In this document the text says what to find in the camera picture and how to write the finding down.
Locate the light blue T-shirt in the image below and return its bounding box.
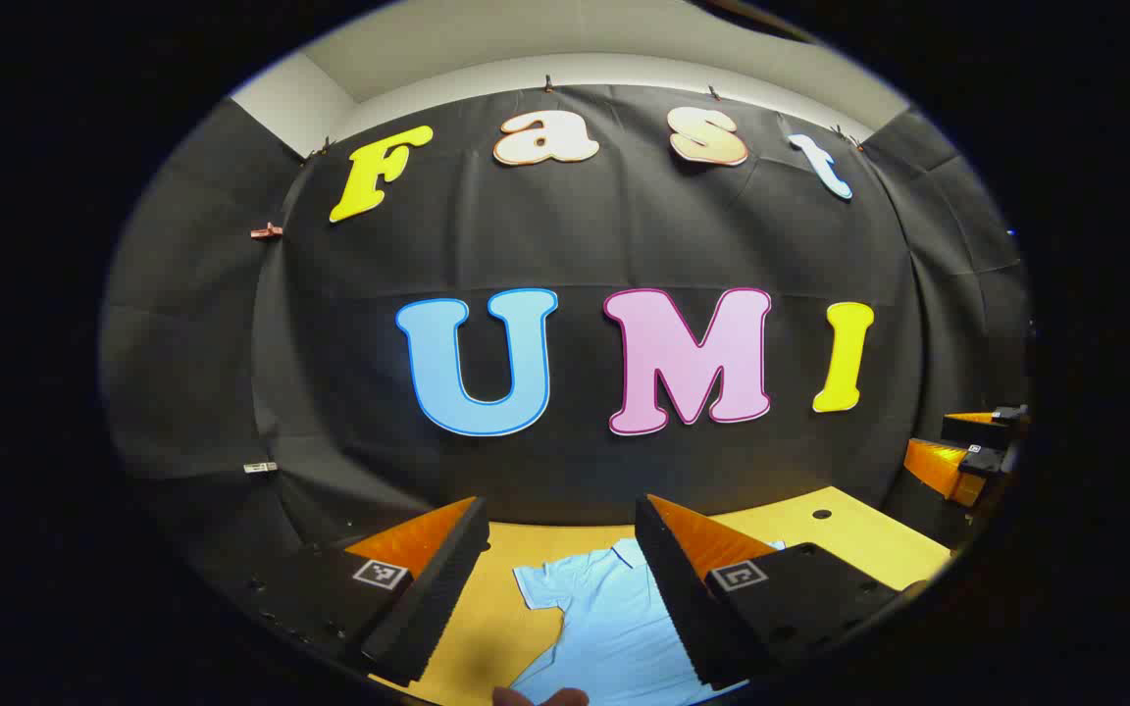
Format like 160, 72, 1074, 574
509, 537, 787, 706

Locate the black backdrop cloth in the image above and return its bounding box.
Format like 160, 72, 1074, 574
99, 83, 1032, 609

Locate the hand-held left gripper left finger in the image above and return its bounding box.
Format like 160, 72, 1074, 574
231, 495, 490, 687

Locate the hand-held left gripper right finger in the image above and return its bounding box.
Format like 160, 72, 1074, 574
634, 493, 929, 692

